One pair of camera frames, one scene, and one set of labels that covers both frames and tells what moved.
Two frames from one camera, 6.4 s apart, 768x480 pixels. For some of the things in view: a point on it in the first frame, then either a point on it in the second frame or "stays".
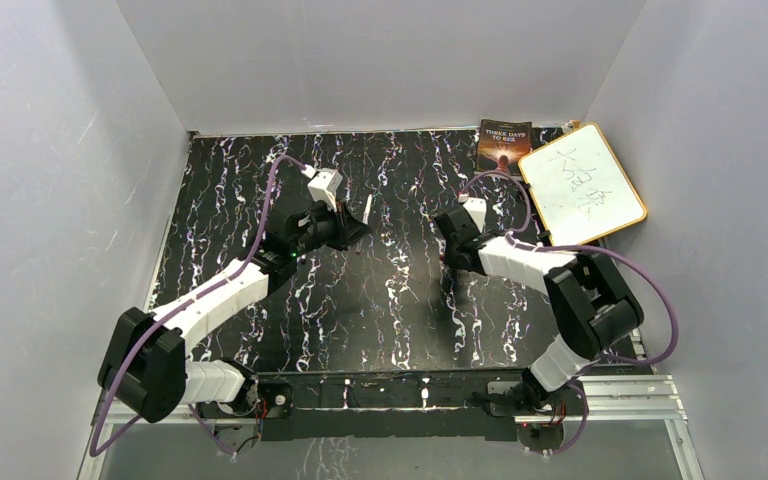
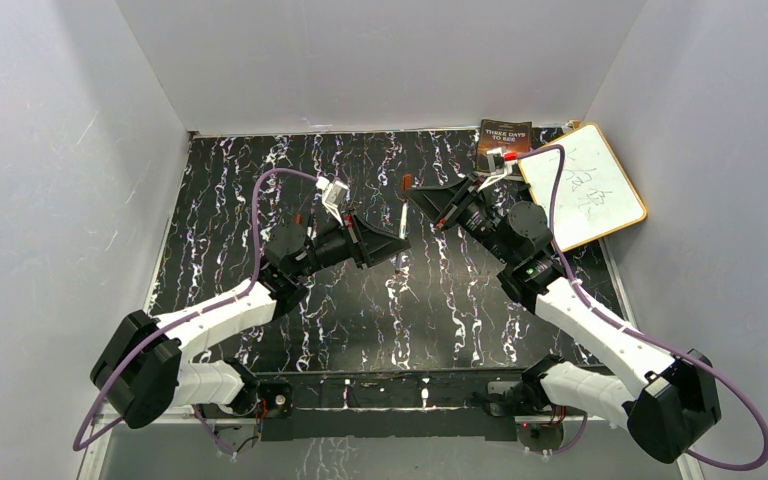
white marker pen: [367, 209] to [403, 221]
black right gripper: [449, 259] to [437, 201]
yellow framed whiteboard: [579, 188] stays
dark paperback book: [502, 144] stays
